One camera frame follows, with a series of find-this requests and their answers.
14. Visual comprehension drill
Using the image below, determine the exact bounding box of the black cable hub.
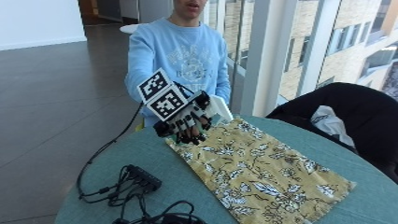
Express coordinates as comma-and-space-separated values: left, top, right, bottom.
123, 164, 162, 192

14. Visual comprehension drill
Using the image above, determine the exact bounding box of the bundle of black cables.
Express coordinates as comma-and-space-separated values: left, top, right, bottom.
78, 165, 209, 224

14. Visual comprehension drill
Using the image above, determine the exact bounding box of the long black glove cable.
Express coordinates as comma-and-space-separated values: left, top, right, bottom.
75, 102, 145, 198

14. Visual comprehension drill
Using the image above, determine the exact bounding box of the black chair with jacket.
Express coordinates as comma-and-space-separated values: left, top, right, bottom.
264, 81, 398, 185

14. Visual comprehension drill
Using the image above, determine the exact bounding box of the white round table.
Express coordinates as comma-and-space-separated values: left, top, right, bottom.
118, 22, 146, 35

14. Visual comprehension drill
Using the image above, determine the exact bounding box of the beige building outside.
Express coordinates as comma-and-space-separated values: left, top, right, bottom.
222, 0, 398, 101

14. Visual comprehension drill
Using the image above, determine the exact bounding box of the white box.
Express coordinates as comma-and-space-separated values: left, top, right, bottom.
205, 94, 235, 126

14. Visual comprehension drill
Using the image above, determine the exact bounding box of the person in light blue sweatshirt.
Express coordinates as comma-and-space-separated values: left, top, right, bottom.
123, 0, 232, 128

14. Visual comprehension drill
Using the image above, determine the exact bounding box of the white cube with black markers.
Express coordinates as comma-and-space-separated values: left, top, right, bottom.
137, 67, 197, 122

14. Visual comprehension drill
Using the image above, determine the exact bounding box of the white window pillar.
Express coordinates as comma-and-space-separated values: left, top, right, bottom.
239, 0, 292, 118

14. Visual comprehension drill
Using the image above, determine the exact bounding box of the yellow floral cloth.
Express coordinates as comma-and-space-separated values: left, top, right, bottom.
163, 117, 358, 224

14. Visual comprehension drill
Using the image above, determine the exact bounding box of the white plastic bag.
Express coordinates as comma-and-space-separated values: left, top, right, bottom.
310, 105, 358, 147

